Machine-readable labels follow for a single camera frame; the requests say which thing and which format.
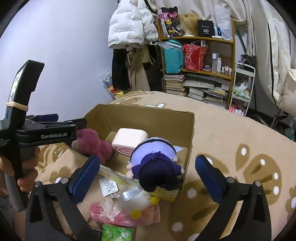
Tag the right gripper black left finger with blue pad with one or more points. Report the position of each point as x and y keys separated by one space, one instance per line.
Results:
x=42 y=222

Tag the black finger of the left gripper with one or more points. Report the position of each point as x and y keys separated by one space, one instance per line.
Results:
x=74 y=125

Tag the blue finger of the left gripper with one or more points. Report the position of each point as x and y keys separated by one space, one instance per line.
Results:
x=42 y=118

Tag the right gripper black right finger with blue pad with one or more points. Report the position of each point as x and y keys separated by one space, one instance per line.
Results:
x=253 y=221

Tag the pink fluffy plush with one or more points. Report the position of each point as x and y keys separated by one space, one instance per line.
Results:
x=89 y=143

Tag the pink packet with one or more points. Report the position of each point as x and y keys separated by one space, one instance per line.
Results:
x=111 y=212

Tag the green tissue pack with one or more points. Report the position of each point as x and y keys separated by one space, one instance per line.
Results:
x=116 y=233

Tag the purple haired doll plush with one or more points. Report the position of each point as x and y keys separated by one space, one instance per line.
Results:
x=154 y=164

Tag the white fluffy duck plush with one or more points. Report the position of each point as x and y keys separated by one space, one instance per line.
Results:
x=136 y=200

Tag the pink swirl roll plush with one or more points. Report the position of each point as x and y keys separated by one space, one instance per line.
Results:
x=127 y=139

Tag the beige flower pattern blanket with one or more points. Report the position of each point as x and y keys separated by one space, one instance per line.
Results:
x=240 y=147

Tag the open cardboard box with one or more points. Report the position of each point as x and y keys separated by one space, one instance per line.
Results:
x=175 y=126

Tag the beige trench coat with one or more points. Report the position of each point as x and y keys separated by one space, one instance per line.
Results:
x=135 y=67

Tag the stack of books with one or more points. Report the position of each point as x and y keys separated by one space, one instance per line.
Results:
x=205 y=88

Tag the white puffer jacket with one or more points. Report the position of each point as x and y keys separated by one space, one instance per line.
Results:
x=131 y=26

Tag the teal bag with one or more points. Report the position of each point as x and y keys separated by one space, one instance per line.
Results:
x=173 y=56

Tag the white rolling cart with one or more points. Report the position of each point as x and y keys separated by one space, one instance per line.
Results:
x=242 y=89

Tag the red patterned gift bag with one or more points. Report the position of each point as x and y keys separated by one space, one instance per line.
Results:
x=195 y=54

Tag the blonde wig head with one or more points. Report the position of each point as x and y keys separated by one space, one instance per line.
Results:
x=189 y=24

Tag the black box number 40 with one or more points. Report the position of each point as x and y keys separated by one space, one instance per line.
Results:
x=205 y=28

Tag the cream hanging coat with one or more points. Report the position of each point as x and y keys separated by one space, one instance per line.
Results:
x=275 y=54

